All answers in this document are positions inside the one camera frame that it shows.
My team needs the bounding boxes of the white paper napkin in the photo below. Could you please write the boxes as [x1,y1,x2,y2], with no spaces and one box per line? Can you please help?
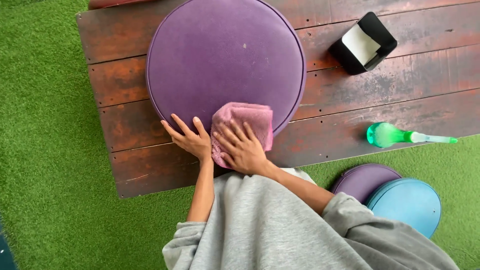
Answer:
[341,23,382,67]

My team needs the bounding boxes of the person's right hand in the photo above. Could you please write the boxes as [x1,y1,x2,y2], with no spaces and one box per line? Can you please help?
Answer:
[212,119,270,176]

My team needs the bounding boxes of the large purple round cushion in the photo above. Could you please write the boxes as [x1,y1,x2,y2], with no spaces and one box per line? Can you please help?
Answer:
[145,0,307,142]

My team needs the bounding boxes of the blue round cushion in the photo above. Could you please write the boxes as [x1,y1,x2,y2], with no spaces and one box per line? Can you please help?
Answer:
[365,178,442,239]

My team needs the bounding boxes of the dark blue mat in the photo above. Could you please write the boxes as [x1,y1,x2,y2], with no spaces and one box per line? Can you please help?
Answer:
[0,221,18,270]

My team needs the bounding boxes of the grey sweatshirt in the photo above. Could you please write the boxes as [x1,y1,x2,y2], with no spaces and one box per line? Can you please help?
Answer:
[162,167,460,270]

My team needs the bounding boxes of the person's left hand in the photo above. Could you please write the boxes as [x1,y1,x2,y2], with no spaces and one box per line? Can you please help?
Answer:
[160,113,213,163]

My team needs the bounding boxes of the red-brown wooden bench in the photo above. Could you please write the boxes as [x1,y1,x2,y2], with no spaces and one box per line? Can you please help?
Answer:
[88,0,152,10]

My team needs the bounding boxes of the pink fluffy cleaning cloth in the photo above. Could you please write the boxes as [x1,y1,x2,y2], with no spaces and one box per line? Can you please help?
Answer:
[210,102,274,170]

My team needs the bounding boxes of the black napkin holder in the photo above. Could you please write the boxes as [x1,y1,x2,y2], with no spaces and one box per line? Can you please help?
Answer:
[329,11,398,76]

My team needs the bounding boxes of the small purple round cushion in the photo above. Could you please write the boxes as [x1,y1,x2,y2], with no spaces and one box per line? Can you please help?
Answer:
[330,163,403,205]

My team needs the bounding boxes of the green spray bottle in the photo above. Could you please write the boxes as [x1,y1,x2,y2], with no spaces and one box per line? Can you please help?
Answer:
[366,122,458,149]

